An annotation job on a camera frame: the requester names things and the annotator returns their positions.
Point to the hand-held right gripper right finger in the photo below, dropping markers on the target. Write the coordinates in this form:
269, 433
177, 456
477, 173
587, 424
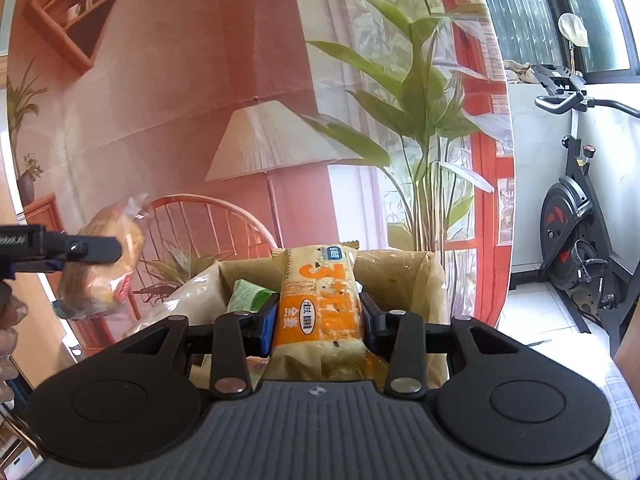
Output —
369, 320

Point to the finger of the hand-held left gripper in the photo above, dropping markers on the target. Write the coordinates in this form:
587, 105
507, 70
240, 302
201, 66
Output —
50, 265
85, 249

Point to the yellow snack packet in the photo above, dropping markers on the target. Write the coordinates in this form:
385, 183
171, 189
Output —
320, 300

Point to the printed room wall backdrop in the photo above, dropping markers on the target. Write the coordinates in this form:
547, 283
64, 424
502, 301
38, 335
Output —
200, 60

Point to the white hanging cloth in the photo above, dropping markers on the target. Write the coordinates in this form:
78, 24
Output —
572, 30

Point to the green snack packet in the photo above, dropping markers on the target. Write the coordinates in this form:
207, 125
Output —
247, 295

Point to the window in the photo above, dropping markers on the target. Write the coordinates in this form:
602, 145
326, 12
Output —
530, 5

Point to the person's left hand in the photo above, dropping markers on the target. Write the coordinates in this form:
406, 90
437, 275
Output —
10, 310

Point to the clear bread packet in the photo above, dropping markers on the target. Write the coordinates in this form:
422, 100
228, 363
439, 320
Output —
100, 280

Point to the brown wooden panel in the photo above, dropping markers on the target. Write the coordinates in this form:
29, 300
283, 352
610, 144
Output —
629, 365

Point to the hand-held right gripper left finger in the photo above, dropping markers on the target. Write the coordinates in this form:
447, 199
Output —
267, 325

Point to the black exercise bike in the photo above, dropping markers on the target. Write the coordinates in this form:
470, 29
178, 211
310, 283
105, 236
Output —
565, 220

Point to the plastic-wrapped cardboard box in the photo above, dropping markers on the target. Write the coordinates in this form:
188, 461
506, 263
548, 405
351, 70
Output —
415, 280

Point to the crumpled beige cloth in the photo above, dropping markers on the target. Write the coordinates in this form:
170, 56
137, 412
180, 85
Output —
517, 71

